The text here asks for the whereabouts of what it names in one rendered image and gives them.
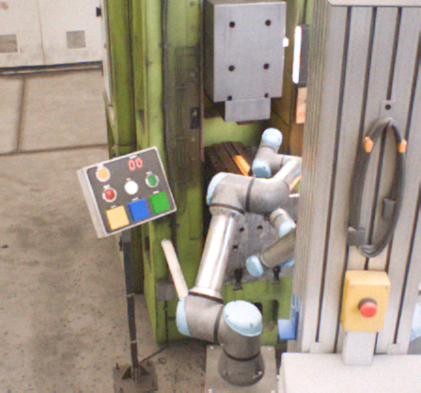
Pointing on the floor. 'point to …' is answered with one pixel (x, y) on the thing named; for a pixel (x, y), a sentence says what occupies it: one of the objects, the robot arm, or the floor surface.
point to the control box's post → (130, 298)
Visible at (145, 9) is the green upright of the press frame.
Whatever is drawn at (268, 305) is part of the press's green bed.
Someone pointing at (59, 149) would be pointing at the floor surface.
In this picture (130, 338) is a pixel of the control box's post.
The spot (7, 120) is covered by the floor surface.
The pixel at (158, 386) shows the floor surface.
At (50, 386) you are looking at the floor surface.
